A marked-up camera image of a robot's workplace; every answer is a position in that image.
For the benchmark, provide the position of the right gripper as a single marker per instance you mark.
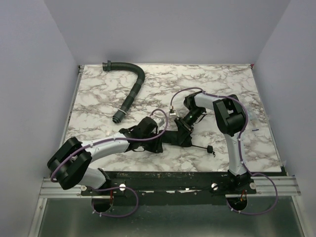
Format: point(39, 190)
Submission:
point(183, 125)

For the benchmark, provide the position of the black folding umbrella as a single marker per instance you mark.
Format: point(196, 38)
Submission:
point(182, 139)

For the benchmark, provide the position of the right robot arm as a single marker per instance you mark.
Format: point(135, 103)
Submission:
point(231, 119)

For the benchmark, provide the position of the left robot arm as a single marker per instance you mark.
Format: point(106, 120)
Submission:
point(69, 166)

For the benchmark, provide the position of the clear plastic screw box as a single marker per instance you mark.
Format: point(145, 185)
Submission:
point(253, 119)

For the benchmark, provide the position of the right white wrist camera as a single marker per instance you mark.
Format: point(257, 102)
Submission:
point(172, 112)

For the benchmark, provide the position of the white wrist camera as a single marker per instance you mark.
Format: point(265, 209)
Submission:
point(172, 112)
point(160, 123)

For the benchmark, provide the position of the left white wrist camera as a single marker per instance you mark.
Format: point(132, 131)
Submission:
point(160, 123)

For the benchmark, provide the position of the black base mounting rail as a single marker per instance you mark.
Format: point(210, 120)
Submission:
point(163, 188)

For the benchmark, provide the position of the aluminium table frame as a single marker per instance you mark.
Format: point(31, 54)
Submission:
point(99, 94)

